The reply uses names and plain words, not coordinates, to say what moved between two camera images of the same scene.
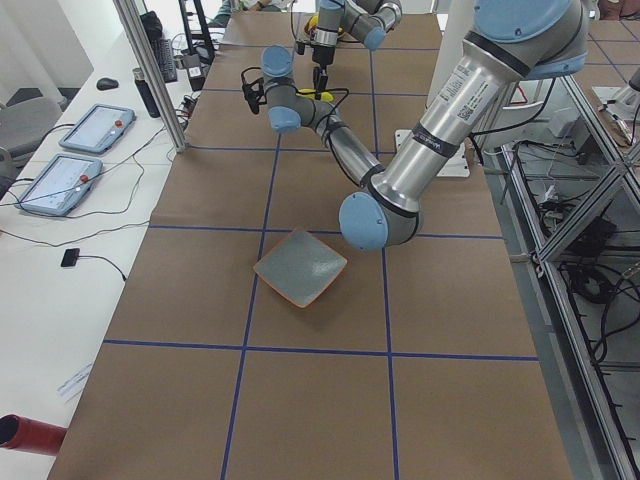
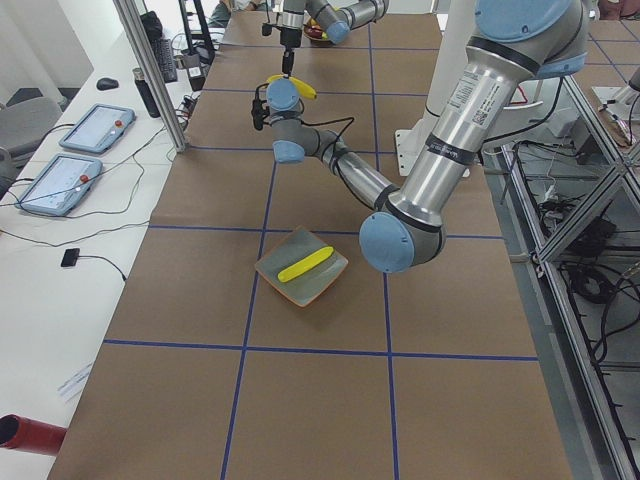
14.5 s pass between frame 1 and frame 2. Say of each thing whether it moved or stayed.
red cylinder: stayed
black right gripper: moved
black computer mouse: stayed
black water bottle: stayed
